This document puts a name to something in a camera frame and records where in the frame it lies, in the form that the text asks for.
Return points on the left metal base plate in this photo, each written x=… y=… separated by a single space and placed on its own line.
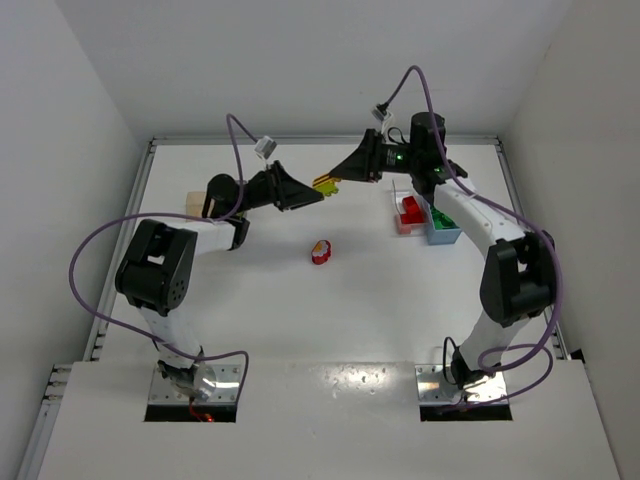
x=215 y=385

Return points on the red rounded lego brick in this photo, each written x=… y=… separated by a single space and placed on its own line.
x=410 y=205

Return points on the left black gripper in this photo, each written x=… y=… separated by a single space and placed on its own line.
x=275 y=186

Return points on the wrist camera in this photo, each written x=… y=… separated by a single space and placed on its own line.
x=265 y=147
x=384 y=116

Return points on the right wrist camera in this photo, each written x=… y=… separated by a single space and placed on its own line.
x=384 y=116

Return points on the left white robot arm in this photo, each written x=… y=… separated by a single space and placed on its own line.
x=155 y=271

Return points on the green curved lego brick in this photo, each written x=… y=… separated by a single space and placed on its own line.
x=440 y=221

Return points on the metal base plate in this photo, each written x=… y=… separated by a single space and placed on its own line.
x=215 y=385
x=434 y=391

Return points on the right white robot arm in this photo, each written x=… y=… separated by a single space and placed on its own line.
x=519 y=278

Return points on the red flower lego brick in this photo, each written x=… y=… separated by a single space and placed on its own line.
x=321 y=252

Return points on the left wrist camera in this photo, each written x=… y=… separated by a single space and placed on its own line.
x=265 y=147

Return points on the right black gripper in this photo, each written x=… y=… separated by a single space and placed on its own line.
x=372 y=156

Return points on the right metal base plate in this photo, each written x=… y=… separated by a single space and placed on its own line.
x=434 y=391

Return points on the blue plastic container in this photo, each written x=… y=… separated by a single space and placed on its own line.
x=439 y=237

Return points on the yellow striped lego brick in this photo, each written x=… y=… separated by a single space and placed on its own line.
x=326 y=185

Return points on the orange translucent container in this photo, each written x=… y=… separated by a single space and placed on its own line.
x=194 y=204

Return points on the clear plastic container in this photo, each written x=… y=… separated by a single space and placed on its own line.
x=398 y=195

